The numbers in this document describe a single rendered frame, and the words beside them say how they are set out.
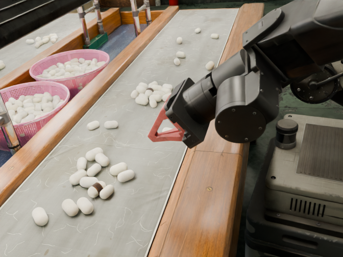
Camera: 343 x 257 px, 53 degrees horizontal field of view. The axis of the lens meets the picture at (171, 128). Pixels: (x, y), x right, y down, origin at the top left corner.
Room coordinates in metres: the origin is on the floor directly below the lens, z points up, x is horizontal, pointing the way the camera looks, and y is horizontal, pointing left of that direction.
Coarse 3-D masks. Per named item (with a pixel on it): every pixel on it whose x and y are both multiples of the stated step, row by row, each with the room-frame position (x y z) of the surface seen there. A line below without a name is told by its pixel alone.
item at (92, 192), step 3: (102, 183) 0.50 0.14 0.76; (102, 186) 0.49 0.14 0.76; (105, 186) 0.50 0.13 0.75; (90, 189) 0.48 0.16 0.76; (93, 189) 0.48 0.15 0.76; (90, 192) 0.48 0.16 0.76; (93, 192) 0.48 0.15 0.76; (96, 192) 0.48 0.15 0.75; (90, 195) 0.48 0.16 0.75; (93, 195) 0.48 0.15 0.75; (96, 195) 0.48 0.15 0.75
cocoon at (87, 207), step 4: (80, 200) 0.45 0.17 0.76; (84, 200) 0.45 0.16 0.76; (88, 200) 0.46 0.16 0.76; (80, 204) 0.45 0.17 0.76; (84, 204) 0.44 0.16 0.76; (88, 204) 0.44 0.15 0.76; (92, 204) 0.45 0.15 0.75; (80, 208) 0.44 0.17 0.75; (84, 208) 0.44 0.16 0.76; (88, 208) 0.44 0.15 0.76; (92, 208) 0.44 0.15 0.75; (84, 212) 0.44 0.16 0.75; (88, 212) 0.44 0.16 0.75
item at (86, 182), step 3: (84, 177) 0.52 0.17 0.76; (87, 177) 0.52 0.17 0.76; (90, 177) 0.52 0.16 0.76; (93, 177) 0.51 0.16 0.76; (81, 180) 0.51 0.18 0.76; (84, 180) 0.51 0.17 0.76; (87, 180) 0.51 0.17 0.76; (90, 180) 0.51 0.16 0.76; (93, 180) 0.51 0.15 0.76; (96, 180) 0.51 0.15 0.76; (81, 183) 0.51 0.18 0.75; (84, 183) 0.51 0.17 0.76; (87, 183) 0.51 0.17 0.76; (90, 183) 0.50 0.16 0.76; (93, 183) 0.50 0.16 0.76; (84, 186) 0.51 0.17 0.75; (87, 186) 0.50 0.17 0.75; (90, 186) 0.50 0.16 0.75
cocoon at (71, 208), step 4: (64, 200) 0.46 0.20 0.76; (68, 200) 0.46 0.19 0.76; (72, 200) 0.46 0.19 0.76; (64, 204) 0.45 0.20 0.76; (68, 204) 0.45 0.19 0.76; (72, 204) 0.45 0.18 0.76; (76, 204) 0.45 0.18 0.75; (64, 208) 0.45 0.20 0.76; (68, 208) 0.44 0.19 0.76; (72, 208) 0.44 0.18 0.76; (76, 208) 0.44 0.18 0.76; (68, 212) 0.44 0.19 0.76; (72, 212) 0.43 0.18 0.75; (76, 212) 0.44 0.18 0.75
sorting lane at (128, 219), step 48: (144, 48) 1.28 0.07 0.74; (192, 48) 1.23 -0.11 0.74; (96, 144) 0.66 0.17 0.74; (144, 144) 0.64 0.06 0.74; (48, 192) 0.51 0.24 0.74; (144, 192) 0.48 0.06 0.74; (0, 240) 0.40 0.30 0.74; (48, 240) 0.39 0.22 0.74; (96, 240) 0.38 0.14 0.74; (144, 240) 0.37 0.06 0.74
